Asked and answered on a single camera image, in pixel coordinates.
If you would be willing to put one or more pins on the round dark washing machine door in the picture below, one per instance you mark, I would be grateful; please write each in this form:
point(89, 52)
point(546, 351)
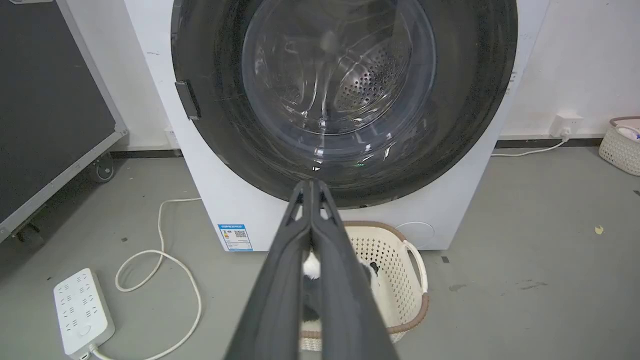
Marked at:
point(220, 75)

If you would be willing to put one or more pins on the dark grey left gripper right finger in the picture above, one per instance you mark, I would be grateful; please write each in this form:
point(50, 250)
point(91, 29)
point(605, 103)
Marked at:
point(345, 300)

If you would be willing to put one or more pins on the white wall plug adapter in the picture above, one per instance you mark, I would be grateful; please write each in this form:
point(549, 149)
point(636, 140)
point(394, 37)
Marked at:
point(566, 125)

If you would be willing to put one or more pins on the black and white clothing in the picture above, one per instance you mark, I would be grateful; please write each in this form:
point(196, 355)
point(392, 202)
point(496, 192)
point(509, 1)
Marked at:
point(311, 267)

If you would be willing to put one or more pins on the white power strip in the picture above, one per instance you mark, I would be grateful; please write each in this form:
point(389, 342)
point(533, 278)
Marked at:
point(82, 312)

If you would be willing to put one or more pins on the blue energy label sticker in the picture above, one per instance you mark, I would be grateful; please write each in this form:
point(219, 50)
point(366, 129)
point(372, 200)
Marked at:
point(235, 237)

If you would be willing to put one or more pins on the white front-load washing machine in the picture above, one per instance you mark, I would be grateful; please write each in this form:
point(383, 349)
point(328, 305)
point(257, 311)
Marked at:
point(220, 190)

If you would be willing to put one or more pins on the cream lattice storage basket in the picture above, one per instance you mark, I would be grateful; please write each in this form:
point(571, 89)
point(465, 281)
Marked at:
point(620, 147)

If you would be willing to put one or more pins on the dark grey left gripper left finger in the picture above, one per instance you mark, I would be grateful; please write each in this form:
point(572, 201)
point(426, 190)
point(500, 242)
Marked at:
point(280, 300)

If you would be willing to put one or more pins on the black flight case on wheels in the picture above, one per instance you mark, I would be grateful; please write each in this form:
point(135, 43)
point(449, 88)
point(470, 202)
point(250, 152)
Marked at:
point(45, 100)

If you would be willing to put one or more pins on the cream perforated laundry basket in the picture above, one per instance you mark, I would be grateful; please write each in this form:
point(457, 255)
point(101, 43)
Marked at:
point(395, 270)

